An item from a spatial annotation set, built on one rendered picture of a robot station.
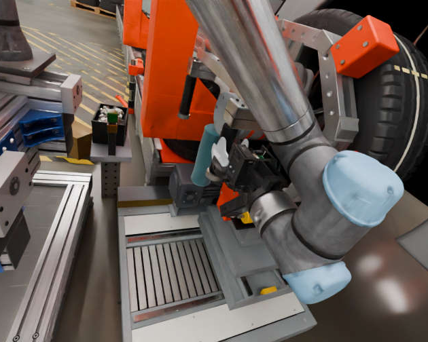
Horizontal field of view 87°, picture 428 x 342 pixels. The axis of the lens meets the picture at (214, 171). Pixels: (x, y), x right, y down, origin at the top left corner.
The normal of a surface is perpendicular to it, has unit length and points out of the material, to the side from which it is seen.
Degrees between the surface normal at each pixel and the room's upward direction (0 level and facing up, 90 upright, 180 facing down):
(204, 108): 90
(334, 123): 90
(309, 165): 60
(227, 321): 0
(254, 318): 0
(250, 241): 0
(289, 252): 90
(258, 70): 94
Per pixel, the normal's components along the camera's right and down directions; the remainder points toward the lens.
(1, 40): 0.69, 0.32
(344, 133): 0.33, 0.62
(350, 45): -0.90, 0.00
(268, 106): -0.27, 0.75
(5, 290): 0.27, -0.78
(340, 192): -0.78, 0.11
